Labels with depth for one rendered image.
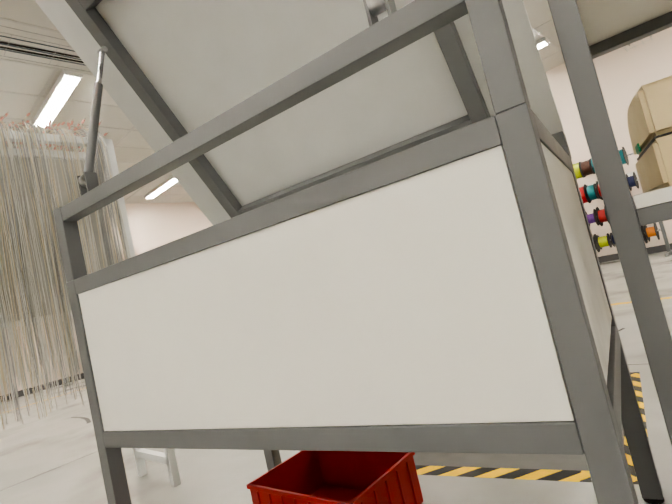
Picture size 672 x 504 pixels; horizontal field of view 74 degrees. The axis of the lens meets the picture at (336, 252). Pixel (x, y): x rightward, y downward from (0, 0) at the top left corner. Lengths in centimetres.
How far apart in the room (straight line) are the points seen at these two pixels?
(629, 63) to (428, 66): 737
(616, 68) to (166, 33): 762
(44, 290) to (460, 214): 156
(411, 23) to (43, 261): 155
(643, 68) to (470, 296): 787
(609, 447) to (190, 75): 130
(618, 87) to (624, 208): 767
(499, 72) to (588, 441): 47
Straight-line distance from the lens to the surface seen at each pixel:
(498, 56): 65
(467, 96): 116
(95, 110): 140
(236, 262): 87
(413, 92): 121
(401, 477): 132
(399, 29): 72
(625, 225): 77
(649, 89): 94
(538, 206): 61
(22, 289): 188
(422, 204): 65
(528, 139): 62
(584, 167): 754
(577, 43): 81
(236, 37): 133
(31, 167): 200
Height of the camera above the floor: 63
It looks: 4 degrees up
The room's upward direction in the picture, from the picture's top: 13 degrees counter-clockwise
